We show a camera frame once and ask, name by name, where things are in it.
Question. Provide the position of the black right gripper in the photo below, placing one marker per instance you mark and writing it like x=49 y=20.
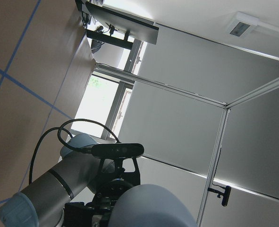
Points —
x=109 y=187

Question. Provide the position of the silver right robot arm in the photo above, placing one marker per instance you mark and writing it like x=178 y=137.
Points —
x=95 y=166

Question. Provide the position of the black monitor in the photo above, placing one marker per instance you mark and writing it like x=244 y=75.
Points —
x=120 y=26

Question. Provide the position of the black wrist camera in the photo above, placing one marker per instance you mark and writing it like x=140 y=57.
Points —
x=117 y=150

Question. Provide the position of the black clamp on frame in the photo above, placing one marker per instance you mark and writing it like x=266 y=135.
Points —
x=225 y=194

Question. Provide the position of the aluminium frame post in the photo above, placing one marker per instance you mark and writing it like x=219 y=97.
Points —
x=213 y=164

